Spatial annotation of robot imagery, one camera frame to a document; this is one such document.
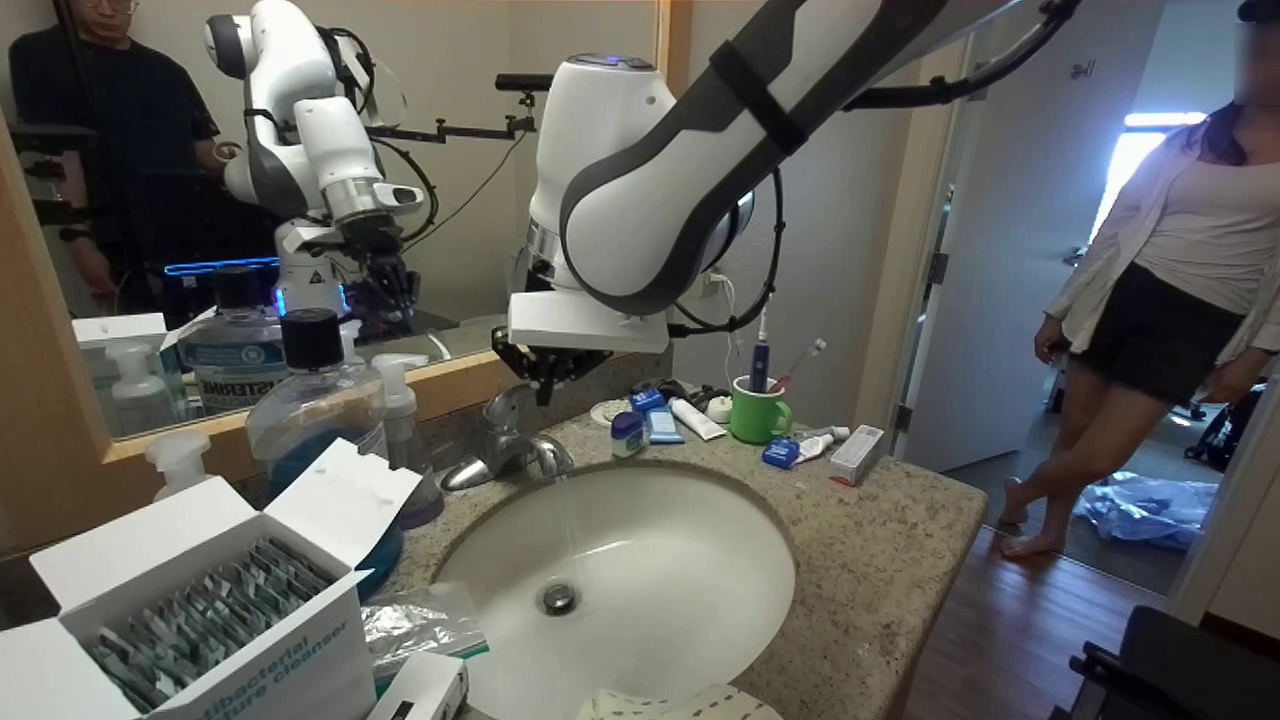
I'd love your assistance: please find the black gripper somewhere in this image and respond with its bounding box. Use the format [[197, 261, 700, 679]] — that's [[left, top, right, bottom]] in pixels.
[[493, 327, 601, 408]]

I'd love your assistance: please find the white door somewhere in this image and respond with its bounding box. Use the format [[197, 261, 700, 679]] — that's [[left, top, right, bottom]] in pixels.
[[900, 0, 1169, 472]]

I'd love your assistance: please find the wood framed mirror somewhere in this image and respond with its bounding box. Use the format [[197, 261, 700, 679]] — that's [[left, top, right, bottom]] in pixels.
[[0, 0, 697, 514]]

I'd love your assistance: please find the white toothpaste box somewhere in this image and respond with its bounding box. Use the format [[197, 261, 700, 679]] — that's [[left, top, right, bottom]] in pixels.
[[834, 426, 885, 483]]

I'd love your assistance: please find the standing person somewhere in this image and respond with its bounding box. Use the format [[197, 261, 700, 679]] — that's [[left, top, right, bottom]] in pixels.
[[998, 0, 1280, 561]]

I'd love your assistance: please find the white oval sink basin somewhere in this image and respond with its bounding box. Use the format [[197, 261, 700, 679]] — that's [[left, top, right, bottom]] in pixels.
[[441, 461, 795, 720]]

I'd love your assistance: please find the blue white electric toothbrush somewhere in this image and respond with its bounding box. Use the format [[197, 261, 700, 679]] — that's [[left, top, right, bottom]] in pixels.
[[750, 313, 772, 394]]

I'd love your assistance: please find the blue round container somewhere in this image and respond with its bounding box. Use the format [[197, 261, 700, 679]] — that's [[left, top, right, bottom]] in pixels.
[[614, 413, 648, 461]]

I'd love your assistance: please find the white toothpaste tube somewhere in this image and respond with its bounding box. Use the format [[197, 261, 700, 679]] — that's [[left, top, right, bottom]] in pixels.
[[668, 396, 730, 446]]

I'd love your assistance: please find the chrome sink tap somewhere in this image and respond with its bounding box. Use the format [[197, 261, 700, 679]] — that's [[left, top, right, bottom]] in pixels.
[[435, 383, 572, 497]]

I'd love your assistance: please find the small blue floss box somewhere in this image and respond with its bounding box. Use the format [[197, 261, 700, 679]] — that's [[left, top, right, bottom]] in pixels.
[[760, 437, 800, 468]]

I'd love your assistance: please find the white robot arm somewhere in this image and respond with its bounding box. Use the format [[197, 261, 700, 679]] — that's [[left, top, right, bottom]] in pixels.
[[493, 0, 1080, 396]]

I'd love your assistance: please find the white flat box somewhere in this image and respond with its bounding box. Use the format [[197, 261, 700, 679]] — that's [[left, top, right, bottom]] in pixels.
[[363, 651, 468, 720]]

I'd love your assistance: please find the white open carton box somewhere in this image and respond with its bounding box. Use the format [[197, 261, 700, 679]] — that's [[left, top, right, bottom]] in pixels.
[[0, 439, 420, 720]]

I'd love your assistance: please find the clear soap pump bottle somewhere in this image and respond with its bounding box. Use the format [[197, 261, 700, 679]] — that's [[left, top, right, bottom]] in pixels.
[[371, 357, 418, 463]]

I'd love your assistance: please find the green cup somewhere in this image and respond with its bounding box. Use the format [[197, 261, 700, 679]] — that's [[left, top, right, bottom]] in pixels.
[[730, 378, 793, 446]]

